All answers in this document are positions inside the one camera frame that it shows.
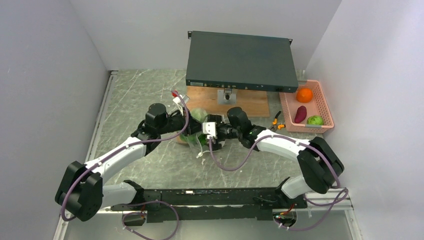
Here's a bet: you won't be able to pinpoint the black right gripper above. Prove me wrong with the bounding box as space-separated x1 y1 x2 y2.
205 115 242 151

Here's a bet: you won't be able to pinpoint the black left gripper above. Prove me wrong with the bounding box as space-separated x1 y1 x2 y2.
157 107 203 138

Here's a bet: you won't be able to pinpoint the green fake leafy vegetable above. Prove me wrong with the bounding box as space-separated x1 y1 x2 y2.
190 107 208 123

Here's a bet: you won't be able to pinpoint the polka dot zip top bag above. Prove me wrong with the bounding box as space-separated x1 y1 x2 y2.
176 107 225 159

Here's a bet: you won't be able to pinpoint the purple fake sweet potato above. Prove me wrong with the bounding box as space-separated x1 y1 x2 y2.
294 105 307 124

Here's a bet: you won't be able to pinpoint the orange fake fruit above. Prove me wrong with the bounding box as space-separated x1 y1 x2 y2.
295 87 314 103

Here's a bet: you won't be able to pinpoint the green fake lime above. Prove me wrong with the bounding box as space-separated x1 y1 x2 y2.
306 115 325 126

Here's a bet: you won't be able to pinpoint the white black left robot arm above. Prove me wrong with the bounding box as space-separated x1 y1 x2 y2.
54 103 206 222

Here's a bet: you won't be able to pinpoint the wooden board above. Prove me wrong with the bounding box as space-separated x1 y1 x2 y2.
186 86 270 117

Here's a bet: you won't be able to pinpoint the pink plastic basket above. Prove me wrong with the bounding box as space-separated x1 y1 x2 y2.
279 79 335 134

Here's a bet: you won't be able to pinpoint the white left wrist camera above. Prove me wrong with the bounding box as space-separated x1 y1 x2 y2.
171 90 190 111

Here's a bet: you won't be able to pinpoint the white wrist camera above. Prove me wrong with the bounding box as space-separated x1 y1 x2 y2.
202 122 217 139
171 90 190 111

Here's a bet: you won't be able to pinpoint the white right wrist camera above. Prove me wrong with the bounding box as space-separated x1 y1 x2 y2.
202 122 217 139

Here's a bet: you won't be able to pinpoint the grey metal bracket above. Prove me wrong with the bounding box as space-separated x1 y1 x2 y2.
217 88 238 105

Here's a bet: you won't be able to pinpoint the orange handled pliers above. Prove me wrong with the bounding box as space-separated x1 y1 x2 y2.
268 111 286 132

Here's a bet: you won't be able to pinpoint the dark network switch box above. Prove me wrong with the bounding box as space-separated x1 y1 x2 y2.
185 31 299 93

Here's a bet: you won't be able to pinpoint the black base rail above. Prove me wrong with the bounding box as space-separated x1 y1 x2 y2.
111 187 308 223

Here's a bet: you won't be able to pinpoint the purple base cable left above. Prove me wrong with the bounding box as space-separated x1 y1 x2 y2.
121 198 182 240

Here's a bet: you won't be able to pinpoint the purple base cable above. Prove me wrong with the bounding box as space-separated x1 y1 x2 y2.
274 187 350 232
121 198 182 240

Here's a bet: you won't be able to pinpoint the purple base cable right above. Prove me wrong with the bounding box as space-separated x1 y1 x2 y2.
274 187 350 232

